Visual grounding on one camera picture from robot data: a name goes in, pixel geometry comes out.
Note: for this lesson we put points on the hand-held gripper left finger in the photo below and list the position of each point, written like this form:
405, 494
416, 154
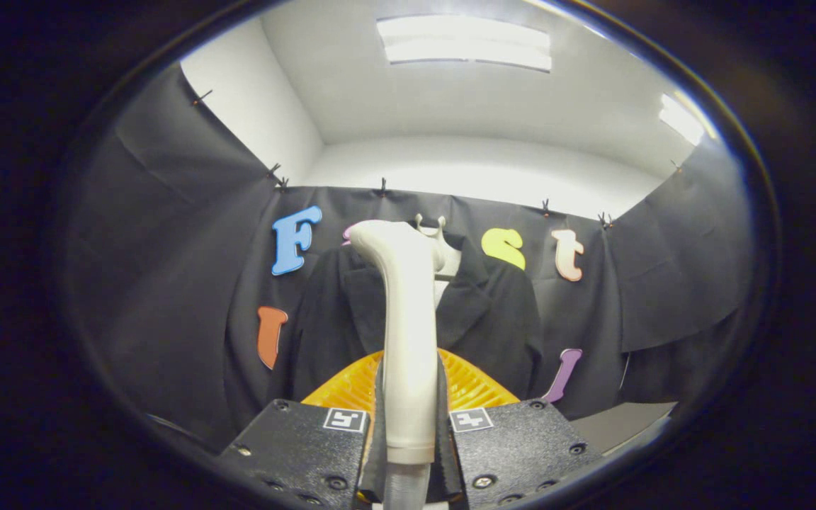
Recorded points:
295, 446

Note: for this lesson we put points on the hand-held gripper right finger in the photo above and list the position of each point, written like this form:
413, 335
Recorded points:
514, 446

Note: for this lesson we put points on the black suit jacket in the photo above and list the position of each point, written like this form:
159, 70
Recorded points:
493, 319

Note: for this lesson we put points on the white garment steamer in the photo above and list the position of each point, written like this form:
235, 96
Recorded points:
408, 333

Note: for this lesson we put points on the white shirt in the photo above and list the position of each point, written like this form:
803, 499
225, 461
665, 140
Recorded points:
448, 273

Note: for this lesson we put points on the white clothes hanger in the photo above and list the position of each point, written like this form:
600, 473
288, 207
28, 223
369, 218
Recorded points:
431, 228

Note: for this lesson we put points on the grey cabinet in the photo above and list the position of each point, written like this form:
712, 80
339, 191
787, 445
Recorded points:
620, 421

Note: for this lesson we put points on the black backdrop cloth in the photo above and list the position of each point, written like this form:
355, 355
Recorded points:
167, 248

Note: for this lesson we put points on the row of small cloth clips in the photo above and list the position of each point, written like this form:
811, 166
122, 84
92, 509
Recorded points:
382, 187

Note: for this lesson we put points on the small ceiling light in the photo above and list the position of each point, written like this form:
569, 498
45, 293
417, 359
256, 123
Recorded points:
681, 119

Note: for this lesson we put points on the rectangular ceiling light panel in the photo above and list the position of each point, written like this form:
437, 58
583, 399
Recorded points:
465, 42

